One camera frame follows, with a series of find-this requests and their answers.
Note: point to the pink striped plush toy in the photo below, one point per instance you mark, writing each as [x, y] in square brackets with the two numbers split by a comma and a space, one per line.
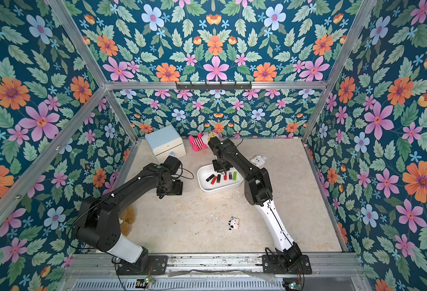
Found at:
[200, 142]

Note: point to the black red usb drive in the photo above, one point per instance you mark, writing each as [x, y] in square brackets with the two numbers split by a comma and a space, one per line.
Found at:
[210, 177]

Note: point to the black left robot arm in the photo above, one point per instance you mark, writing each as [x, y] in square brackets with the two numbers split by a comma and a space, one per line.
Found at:
[98, 222]

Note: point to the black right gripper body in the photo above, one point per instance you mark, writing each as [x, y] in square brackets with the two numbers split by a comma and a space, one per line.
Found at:
[215, 143]

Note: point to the small cow plush toy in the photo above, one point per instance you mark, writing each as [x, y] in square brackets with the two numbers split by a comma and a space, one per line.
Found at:
[234, 223]

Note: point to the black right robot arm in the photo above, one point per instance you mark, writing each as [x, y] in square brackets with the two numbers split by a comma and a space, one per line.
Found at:
[258, 192]

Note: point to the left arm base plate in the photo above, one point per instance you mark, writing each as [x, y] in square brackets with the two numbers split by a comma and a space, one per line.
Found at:
[146, 265]

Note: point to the brown teddy bear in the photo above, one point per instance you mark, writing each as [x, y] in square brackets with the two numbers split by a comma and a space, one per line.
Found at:
[127, 219]

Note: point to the black hook rail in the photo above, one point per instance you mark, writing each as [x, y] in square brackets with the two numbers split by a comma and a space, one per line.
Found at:
[206, 86]

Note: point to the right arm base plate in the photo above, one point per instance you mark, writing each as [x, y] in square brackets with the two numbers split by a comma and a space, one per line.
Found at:
[273, 264]

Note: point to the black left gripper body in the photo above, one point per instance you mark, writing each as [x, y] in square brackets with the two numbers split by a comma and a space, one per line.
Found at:
[172, 187]

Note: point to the white plush keychain toy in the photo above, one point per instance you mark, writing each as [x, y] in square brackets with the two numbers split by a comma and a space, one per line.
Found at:
[259, 161]

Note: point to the white mini drawer cabinet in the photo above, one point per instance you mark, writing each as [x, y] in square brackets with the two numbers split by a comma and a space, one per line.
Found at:
[166, 142]

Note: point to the white plastic storage box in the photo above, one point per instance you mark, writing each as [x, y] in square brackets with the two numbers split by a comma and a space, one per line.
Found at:
[205, 171]

